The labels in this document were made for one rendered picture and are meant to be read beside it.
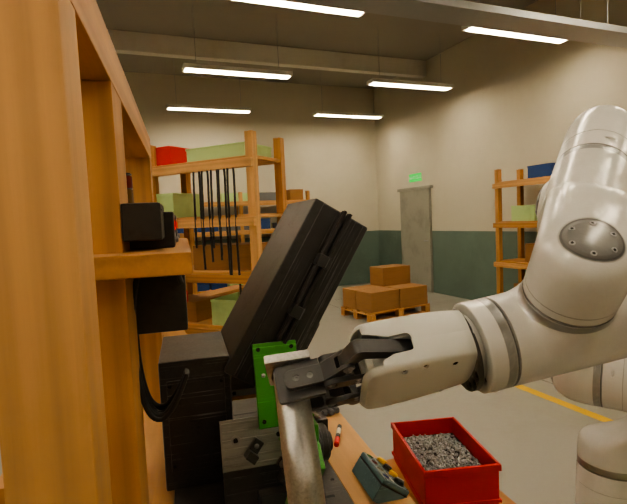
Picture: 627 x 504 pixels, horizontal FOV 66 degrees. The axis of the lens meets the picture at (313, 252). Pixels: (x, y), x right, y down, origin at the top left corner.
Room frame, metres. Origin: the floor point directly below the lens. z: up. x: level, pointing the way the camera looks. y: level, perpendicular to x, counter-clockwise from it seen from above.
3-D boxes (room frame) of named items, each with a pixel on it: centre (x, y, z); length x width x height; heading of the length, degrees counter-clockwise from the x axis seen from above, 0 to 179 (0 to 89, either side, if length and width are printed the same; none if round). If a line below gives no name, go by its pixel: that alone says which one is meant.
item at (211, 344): (1.36, 0.35, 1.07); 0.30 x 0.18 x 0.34; 15
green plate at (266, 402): (1.24, 0.11, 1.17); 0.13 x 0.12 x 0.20; 15
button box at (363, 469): (1.18, -0.14, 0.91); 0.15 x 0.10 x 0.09; 15
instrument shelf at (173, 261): (1.22, 0.44, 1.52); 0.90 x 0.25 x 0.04; 15
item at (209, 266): (4.51, 1.35, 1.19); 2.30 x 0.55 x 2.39; 63
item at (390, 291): (7.73, -1.14, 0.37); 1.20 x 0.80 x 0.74; 120
